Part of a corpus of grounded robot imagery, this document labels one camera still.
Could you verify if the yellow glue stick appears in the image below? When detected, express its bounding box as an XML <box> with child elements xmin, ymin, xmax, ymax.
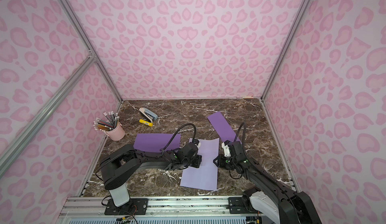
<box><xmin>139</xmin><ymin>119</ymin><xmax>153</xmax><ymax>127</ymax></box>

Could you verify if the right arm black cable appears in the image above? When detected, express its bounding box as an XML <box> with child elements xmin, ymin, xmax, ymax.
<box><xmin>233</xmin><ymin>122</ymin><xmax>246</xmax><ymax>155</ymax></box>

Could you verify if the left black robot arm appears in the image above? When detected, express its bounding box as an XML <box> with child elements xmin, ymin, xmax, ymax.
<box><xmin>96</xmin><ymin>139</ymin><xmax>202</xmax><ymax>207</ymax></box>

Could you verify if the pink pencil cup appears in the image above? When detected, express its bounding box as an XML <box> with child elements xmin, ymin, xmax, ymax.
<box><xmin>105</xmin><ymin>122</ymin><xmax>125</xmax><ymax>141</ymax></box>

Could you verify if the bundle of pencils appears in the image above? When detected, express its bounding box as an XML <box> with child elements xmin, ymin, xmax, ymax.
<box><xmin>93</xmin><ymin>111</ymin><xmax>120</xmax><ymax>132</ymax></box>

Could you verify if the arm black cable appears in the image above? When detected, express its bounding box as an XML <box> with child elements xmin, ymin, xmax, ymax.
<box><xmin>161</xmin><ymin>123</ymin><xmax>197</xmax><ymax>152</ymax></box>
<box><xmin>233</xmin><ymin>122</ymin><xmax>246</xmax><ymax>155</ymax></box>

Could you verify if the dark purple paper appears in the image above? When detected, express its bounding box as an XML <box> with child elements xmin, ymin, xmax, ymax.
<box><xmin>207</xmin><ymin>111</ymin><xmax>236</xmax><ymax>142</ymax></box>
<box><xmin>134</xmin><ymin>134</ymin><xmax>173</xmax><ymax>153</ymax></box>

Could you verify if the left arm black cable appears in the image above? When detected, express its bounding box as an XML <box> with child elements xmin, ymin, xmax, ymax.
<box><xmin>161</xmin><ymin>123</ymin><xmax>197</xmax><ymax>152</ymax></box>

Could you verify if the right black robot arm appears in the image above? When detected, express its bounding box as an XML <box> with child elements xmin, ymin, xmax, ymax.
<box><xmin>213</xmin><ymin>141</ymin><xmax>322</xmax><ymax>224</ymax></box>

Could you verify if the light lilac paper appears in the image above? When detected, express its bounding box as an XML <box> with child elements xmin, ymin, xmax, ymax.
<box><xmin>180</xmin><ymin>138</ymin><xmax>220</xmax><ymax>191</ymax></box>

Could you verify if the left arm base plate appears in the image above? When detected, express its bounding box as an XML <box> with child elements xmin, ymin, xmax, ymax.
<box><xmin>102</xmin><ymin>198</ymin><xmax>149</xmax><ymax>216</ymax></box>

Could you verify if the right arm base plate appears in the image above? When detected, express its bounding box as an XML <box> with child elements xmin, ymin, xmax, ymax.
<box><xmin>227</xmin><ymin>196</ymin><xmax>261</xmax><ymax>214</ymax></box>

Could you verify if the grey beige stapler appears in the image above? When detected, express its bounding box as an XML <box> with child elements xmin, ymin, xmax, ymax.
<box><xmin>139</xmin><ymin>107</ymin><xmax>158</xmax><ymax>123</ymax></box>

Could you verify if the aluminium front rail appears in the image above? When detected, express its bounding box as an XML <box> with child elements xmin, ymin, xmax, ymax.
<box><xmin>57</xmin><ymin>190</ymin><xmax>274</xmax><ymax>224</ymax></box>

